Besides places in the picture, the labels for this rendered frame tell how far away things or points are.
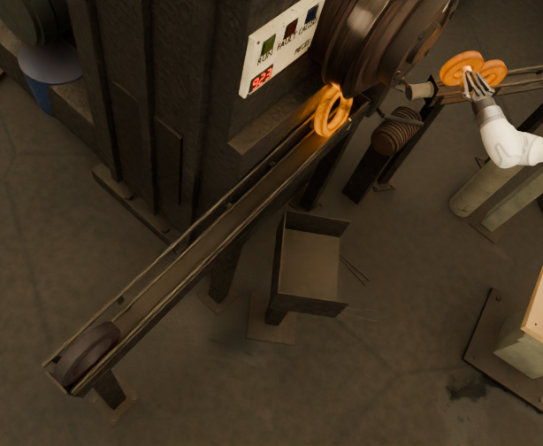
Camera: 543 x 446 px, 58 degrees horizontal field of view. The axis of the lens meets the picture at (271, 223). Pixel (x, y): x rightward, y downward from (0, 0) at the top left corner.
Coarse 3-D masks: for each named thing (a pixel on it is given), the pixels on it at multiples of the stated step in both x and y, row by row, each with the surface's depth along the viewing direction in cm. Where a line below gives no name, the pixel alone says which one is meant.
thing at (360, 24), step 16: (368, 0) 113; (384, 0) 112; (352, 16) 115; (368, 16) 114; (352, 32) 117; (368, 32) 114; (336, 48) 122; (352, 48) 119; (336, 64) 125; (352, 64) 121; (336, 80) 131; (352, 96) 145
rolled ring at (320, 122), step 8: (328, 88) 156; (336, 88) 155; (328, 96) 154; (336, 96) 156; (320, 104) 155; (328, 104) 154; (344, 104) 166; (320, 112) 156; (328, 112) 157; (344, 112) 167; (320, 120) 157; (336, 120) 168; (344, 120) 169; (320, 128) 159; (328, 128) 162; (336, 128) 167; (328, 136) 165
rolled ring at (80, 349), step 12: (108, 324) 121; (84, 336) 115; (96, 336) 116; (108, 336) 121; (72, 348) 114; (84, 348) 114; (96, 348) 128; (108, 348) 128; (60, 360) 114; (72, 360) 113; (84, 360) 127; (96, 360) 127; (60, 372) 114; (72, 372) 117; (84, 372) 125; (60, 384) 117
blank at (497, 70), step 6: (492, 60) 182; (498, 60) 183; (486, 66) 182; (492, 66) 181; (498, 66) 182; (504, 66) 183; (480, 72) 183; (486, 72) 183; (492, 72) 184; (498, 72) 185; (504, 72) 186; (486, 78) 192; (492, 78) 190; (498, 78) 189; (492, 84) 192
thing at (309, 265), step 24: (288, 216) 148; (312, 216) 147; (288, 240) 154; (312, 240) 156; (336, 240) 157; (288, 264) 151; (312, 264) 153; (336, 264) 154; (288, 288) 148; (312, 288) 150; (336, 288) 151; (264, 312) 204; (288, 312) 206; (312, 312) 145; (336, 312) 143; (264, 336) 200; (288, 336) 202
